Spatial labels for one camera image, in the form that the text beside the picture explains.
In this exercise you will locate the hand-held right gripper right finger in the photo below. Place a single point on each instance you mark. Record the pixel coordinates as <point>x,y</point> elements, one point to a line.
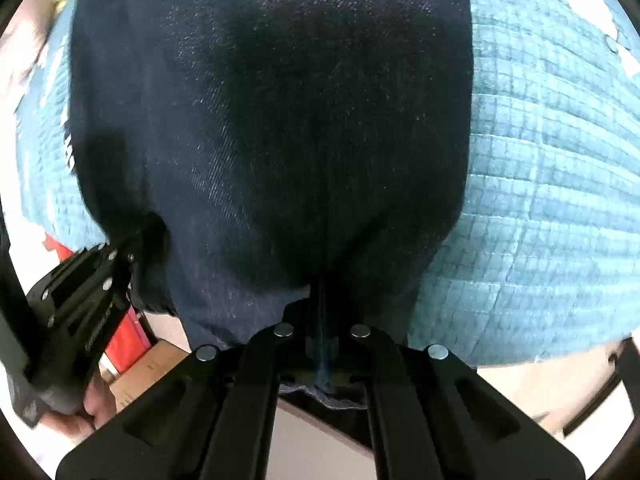
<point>350,345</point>

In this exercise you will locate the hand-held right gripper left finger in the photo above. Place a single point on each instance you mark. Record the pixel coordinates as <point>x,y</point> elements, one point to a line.
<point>300,345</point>

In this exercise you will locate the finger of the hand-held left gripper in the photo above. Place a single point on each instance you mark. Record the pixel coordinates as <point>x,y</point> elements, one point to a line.
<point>132,242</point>

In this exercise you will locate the dark blue denim jeans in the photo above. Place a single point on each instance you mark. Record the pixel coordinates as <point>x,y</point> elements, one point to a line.
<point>275,135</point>

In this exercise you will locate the person's left hand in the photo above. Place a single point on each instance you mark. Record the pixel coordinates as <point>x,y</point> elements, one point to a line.
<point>97,410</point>

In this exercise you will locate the cardboard box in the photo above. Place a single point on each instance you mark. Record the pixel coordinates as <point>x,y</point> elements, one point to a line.
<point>150,367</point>

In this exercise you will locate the pale pink cloth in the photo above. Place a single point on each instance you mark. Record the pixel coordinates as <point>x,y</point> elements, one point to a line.
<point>27,55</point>

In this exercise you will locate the black metal frame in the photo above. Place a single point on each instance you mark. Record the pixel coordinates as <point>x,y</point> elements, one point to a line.
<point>622,365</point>

